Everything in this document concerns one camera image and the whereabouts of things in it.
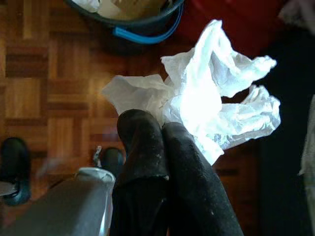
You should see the red sofa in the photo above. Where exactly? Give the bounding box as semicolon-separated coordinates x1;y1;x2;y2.
176;0;291;59

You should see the white crumpled paper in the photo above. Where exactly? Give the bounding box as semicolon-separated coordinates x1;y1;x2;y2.
71;0;101;13

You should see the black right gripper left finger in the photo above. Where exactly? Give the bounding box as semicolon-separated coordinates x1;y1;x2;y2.
109;109;170;236

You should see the white tissue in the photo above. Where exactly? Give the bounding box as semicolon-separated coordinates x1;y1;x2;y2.
101;19;282;166

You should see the black robot left foot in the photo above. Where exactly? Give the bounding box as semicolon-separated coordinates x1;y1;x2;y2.
0;137;32;207

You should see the black round bucket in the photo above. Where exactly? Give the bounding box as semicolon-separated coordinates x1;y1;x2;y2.
63;0;185;37

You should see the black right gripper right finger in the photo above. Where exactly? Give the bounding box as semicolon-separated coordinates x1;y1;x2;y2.
161;122;246;236

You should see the blue bucket handle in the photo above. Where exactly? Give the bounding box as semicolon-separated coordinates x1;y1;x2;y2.
113;3;185;45

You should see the tan cardboard piece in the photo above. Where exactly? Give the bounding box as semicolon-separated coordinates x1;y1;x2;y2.
98;0;173;20

